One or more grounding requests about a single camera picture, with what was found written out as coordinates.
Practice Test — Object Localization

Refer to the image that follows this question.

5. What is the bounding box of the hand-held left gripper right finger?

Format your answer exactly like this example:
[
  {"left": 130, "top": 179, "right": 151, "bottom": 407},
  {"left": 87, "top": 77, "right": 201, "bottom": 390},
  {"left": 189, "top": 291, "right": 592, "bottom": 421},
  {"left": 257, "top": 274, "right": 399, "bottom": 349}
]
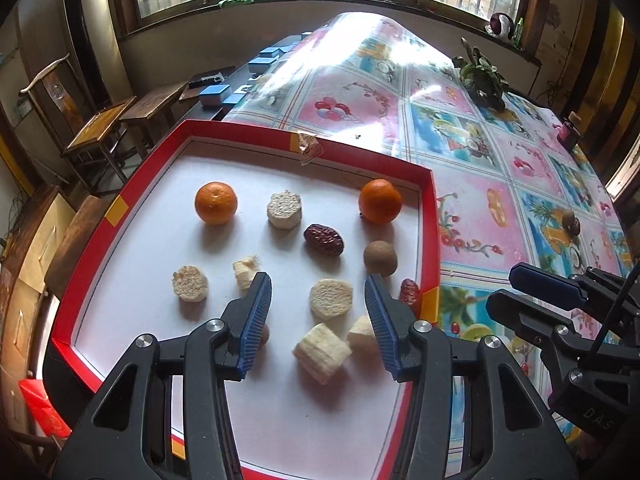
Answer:
[{"left": 364, "top": 274, "right": 581, "bottom": 480}]

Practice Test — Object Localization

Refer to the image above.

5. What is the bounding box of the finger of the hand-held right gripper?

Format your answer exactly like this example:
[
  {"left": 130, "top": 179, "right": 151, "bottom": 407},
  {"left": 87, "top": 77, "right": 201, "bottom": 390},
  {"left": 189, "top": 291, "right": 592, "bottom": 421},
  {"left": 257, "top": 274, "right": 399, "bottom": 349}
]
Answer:
[
  {"left": 486, "top": 290, "right": 626, "bottom": 368},
  {"left": 509, "top": 262, "right": 640, "bottom": 311}
]

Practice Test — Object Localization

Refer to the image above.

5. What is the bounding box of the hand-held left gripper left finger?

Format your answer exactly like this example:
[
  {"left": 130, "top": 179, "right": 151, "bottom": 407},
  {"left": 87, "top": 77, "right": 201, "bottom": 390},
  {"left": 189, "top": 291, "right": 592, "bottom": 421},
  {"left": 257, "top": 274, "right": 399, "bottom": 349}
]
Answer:
[{"left": 52, "top": 271, "right": 273, "bottom": 480}]

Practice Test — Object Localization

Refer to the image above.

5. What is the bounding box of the small pale cane chunk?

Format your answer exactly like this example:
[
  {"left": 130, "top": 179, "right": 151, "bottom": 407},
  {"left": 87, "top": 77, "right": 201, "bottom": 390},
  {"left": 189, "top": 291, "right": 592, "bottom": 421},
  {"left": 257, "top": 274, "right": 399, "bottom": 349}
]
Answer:
[{"left": 346, "top": 315, "right": 376, "bottom": 356}]

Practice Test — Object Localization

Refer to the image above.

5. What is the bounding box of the frayed pale cane chunk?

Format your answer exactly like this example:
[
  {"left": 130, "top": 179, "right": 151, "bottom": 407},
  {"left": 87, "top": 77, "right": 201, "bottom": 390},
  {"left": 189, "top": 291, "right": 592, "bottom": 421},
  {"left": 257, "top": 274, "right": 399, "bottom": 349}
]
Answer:
[{"left": 232, "top": 255, "right": 263, "bottom": 291}]

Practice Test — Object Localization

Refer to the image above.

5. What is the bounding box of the round pale cob slice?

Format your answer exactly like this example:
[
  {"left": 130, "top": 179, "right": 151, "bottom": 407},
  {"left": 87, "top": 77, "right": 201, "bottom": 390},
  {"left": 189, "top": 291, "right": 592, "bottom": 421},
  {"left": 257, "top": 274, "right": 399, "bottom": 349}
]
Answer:
[
  {"left": 172, "top": 265, "right": 208, "bottom": 303},
  {"left": 266, "top": 190, "right": 305, "bottom": 231},
  {"left": 309, "top": 278, "right": 354, "bottom": 322}
]

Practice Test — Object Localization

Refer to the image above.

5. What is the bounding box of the ridged pale cane chunk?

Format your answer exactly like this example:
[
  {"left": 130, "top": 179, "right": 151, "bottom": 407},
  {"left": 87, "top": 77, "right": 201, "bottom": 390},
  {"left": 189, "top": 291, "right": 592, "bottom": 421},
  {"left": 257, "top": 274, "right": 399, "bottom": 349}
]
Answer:
[{"left": 291, "top": 323, "right": 353, "bottom": 386}]

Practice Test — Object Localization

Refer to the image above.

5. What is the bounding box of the orange mandarin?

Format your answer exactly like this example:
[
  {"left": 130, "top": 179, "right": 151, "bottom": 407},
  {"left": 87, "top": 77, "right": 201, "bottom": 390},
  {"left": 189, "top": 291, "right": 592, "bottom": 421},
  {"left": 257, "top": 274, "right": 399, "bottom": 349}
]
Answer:
[
  {"left": 358, "top": 179, "right": 403, "bottom": 225},
  {"left": 195, "top": 181, "right": 238, "bottom": 224}
]

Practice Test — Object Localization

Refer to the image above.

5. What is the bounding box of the red cardboard tray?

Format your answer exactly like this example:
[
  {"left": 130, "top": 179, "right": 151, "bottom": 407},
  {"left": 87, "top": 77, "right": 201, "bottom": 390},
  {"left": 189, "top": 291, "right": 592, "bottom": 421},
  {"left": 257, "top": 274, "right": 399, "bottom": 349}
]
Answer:
[{"left": 42, "top": 120, "right": 441, "bottom": 480}]

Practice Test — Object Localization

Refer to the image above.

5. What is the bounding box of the printed plastic tablecloth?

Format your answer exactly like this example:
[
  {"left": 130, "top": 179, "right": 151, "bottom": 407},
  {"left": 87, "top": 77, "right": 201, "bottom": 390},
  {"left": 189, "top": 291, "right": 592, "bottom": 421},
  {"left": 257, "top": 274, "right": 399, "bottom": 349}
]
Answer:
[{"left": 220, "top": 10, "right": 636, "bottom": 461}]

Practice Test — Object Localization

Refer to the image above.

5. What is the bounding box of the purple jar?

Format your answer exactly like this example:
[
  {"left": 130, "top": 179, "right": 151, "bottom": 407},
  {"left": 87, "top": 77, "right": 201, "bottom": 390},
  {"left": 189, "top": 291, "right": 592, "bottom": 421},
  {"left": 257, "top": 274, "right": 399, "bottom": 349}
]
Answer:
[{"left": 557, "top": 112, "right": 583, "bottom": 151}]

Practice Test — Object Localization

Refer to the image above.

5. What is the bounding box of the crumpled clear tape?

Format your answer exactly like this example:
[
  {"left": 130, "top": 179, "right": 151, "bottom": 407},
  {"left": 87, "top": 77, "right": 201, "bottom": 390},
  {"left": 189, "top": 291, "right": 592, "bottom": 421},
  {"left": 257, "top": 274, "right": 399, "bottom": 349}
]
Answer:
[{"left": 296, "top": 131, "right": 323, "bottom": 165}]

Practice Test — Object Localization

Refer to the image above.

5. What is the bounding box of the brown chair back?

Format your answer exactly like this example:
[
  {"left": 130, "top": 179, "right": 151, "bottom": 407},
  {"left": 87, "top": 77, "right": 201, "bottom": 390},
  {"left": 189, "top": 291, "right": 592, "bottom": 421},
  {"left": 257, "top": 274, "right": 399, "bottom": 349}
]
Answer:
[{"left": 44, "top": 195, "right": 113, "bottom": 301}]

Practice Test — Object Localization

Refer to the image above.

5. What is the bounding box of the green potted plant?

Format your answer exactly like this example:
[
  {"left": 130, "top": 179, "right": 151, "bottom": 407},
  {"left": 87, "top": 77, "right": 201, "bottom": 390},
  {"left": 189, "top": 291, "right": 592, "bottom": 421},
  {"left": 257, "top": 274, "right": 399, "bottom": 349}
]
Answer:
[{"left": 452, "top": 37, "right": 511, "bottom": 111}]

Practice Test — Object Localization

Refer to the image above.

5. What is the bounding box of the group of blue tiles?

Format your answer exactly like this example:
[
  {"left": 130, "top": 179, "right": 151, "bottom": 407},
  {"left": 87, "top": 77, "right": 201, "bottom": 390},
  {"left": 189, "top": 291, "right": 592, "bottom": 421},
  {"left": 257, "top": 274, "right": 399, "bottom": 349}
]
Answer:
[{"left": 199, "top": 31, "right": 313, "bottom": 108}]

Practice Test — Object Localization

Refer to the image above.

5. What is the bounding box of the red plastic bag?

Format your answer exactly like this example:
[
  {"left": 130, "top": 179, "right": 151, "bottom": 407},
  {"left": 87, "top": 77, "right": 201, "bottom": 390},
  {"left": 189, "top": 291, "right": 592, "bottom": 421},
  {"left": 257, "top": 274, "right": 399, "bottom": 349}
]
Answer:
[{"left": 19, "top": 377, "right": 73, "bottom": 438}]

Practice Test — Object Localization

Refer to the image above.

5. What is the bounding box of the small wooden side table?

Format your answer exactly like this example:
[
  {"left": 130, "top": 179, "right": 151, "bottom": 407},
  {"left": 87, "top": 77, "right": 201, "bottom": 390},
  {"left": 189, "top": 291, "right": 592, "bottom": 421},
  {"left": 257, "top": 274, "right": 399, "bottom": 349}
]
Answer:
[{"left": 120, "top": 82, "right": 188, "bottom": 148}]

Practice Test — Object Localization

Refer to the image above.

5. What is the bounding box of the wooden armchair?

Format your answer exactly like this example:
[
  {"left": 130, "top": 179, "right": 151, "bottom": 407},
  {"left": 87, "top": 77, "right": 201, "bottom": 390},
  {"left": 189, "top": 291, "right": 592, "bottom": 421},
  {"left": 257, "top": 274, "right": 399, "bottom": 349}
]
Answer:
[{"left": 20, "top": 52, "right": 138, "bottom": 196}]

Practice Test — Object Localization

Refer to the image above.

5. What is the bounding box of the black cable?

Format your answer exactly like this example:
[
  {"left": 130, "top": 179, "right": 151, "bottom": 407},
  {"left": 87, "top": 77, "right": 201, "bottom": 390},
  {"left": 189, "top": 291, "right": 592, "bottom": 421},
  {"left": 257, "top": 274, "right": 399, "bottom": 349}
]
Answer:
[{"left": 580, "top": 260, "right": 640, "bottom": 376}]

